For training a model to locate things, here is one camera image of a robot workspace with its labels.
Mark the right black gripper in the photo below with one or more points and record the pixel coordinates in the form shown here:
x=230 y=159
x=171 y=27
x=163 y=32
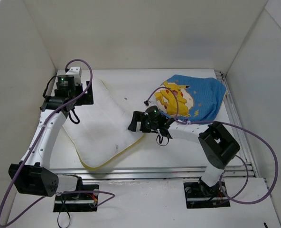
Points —
x=142 y=122

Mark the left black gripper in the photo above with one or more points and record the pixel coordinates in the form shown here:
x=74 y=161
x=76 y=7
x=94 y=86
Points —
x=87 y=92

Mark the white pillow yellow trim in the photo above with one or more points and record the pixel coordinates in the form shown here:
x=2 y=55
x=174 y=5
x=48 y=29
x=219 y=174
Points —
x=102 y=134

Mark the blue yellow cartoon pillowcase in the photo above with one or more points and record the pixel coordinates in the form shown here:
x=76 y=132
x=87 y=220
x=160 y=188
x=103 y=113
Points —
x=190 y=98

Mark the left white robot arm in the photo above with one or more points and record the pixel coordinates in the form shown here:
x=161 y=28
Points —
x=32 y=175

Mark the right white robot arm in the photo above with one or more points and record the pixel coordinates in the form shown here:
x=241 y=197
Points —
x=218 y=144

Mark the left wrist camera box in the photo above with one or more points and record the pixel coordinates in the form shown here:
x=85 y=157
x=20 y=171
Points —
x=76 y=72

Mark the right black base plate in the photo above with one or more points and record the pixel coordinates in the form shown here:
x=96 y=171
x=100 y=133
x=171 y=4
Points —
x=197 y=199

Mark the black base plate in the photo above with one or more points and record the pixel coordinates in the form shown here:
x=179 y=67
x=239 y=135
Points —
x=77 y=202
x=197 y=199

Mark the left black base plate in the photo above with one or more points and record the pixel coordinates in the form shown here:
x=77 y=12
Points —
x=77 y=202

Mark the aluminium frame rail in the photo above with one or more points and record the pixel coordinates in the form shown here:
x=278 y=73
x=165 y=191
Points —
x=146 y=159

